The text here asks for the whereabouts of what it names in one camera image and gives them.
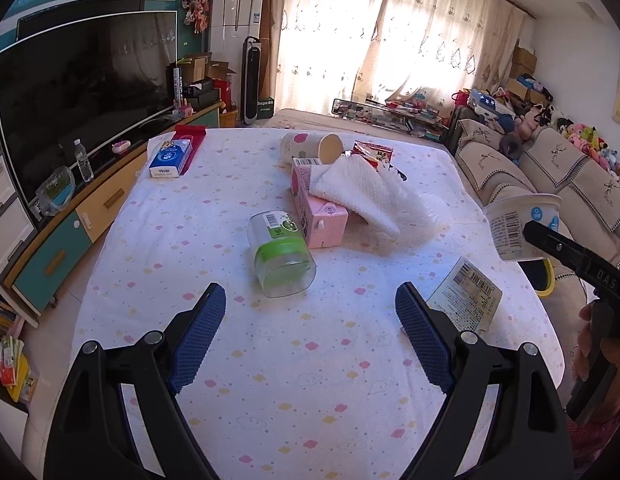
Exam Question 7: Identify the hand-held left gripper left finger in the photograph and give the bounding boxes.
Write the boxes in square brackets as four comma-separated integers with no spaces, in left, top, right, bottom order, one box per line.
[44,282,227,480]

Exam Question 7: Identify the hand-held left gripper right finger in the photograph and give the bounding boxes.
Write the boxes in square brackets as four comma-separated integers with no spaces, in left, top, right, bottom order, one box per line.
[395,281,575,480]

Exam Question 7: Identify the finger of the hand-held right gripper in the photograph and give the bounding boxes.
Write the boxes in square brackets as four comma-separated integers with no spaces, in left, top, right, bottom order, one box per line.
[523,220,620,293]

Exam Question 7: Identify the yellow rimmed trash bin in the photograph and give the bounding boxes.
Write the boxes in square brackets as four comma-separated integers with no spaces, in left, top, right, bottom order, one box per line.
[524,257,556,300]

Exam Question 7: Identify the white plastic cup with barcode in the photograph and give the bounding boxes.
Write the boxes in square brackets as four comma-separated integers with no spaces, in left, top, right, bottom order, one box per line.
[485,192,562,262]

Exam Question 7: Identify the red snack packet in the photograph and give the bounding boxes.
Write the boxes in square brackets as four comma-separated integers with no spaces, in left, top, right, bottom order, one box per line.
[351,140,395,167]

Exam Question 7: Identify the person's right hand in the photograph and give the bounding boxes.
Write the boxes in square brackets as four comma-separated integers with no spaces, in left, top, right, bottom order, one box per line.
[572,304,594,383]

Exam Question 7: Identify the flat packet with barcode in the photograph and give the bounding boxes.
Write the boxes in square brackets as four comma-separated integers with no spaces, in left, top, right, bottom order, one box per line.
[426,256,504,336]

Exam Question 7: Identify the beige covered sofa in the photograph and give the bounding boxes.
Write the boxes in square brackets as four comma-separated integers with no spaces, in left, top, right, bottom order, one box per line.
[450,105,620,311]

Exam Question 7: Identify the pink patterned clothing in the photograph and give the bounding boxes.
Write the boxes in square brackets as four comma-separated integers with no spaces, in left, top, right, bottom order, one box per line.
[567,410,620,480]

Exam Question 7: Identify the pile of plush toys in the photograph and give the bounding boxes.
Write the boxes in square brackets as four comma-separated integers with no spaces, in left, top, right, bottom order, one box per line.
[497,102,620,181]

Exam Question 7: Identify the pastel printed tablecloth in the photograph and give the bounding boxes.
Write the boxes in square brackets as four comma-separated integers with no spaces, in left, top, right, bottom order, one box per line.
[72,127,566,480]

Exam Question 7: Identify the clear jar with green label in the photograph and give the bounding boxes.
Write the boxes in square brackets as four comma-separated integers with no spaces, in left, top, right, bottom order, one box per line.
[247,210,317,299]

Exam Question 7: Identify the grey neck pillow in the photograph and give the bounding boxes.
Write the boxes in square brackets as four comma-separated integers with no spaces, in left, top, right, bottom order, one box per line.
[500,132,525,161]

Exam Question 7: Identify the white textured towel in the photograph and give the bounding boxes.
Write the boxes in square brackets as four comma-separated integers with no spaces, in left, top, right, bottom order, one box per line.
[309,154,453,242]

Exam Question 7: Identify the pink milk carton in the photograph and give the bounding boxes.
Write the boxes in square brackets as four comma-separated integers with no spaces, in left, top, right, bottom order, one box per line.
[291,157,349,250]

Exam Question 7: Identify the teal and wood tv cabinet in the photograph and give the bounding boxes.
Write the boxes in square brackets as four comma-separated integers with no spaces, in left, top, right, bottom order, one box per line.
[2,102,225,316]

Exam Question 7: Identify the blue star patterned bag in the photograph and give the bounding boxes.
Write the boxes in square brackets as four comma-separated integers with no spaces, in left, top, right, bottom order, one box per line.
[467,89,513,123]

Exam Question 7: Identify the blue tissue pack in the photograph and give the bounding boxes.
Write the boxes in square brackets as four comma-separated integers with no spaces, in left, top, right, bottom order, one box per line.
[148,140,194,179]

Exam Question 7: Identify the stack of cardboard boxes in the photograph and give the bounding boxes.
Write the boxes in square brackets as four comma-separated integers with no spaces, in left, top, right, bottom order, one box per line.
[507,47,548,106]

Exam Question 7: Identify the pile of books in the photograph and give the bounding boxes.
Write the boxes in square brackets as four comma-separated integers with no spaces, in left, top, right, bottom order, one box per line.
[0,290,38,403]

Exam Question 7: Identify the red flat box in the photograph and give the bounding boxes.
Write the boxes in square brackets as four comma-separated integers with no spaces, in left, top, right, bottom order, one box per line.
[175,125,207,176]

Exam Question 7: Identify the clear plastic food container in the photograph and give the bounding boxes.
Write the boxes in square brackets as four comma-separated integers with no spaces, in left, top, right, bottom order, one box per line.
[36,166,75,217]

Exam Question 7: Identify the clear water bottle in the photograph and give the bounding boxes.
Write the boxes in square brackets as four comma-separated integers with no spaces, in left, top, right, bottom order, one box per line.
[74,139,94,183]

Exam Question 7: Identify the paper cup with pink print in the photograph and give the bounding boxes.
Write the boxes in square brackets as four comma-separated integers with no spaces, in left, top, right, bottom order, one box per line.
[280,132,345,166]

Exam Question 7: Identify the cluttered glass coffee table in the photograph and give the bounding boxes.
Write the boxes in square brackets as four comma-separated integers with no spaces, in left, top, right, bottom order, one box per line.
[331,94,448,137]

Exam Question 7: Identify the white drawer unit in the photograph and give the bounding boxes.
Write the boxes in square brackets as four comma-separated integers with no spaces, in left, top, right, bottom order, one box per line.
[0,105,38,276]

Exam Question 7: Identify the black tower fan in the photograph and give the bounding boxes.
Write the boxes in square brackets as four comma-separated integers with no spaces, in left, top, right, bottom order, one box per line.
[242,36,263,126]

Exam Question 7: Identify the open cardboard boxes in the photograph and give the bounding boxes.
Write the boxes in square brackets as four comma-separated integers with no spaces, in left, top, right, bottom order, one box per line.
[180,52,231,86]

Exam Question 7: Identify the large black television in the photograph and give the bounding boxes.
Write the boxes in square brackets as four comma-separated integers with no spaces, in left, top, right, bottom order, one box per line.
[0,10,178,206]

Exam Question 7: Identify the beige patterned curtain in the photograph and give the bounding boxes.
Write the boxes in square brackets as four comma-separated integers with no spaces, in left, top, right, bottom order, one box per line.
[267,0,526,116]

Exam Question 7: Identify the white standing air conditioner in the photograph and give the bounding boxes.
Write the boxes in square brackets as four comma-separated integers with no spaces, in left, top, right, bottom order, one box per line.
[210,0,267,111]

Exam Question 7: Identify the hanging artificial flowers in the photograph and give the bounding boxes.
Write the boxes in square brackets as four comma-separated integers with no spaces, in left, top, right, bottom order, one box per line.
[180,0,213,35]

